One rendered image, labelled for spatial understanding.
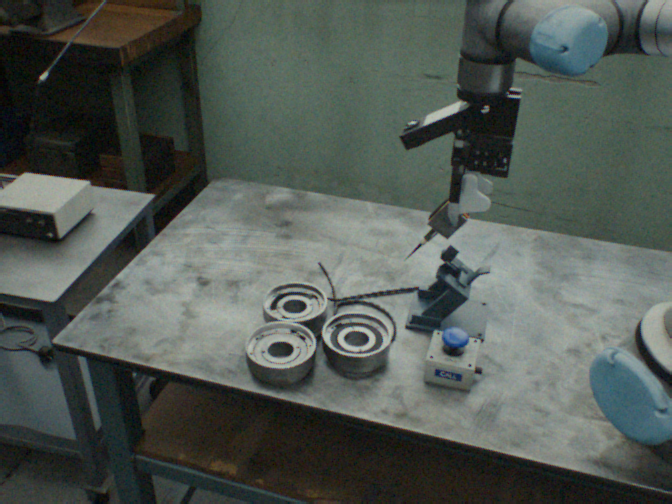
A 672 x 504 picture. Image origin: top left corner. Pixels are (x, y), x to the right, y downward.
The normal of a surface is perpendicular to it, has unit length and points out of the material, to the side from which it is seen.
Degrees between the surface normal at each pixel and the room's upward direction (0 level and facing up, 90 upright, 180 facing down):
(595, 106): 90
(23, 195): 0
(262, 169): 90
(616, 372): 97
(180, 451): 0
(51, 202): 0
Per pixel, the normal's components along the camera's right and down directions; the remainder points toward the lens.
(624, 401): -0.88, 0.35
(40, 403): 0.02, -0.83
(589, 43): 0.50, 0.48
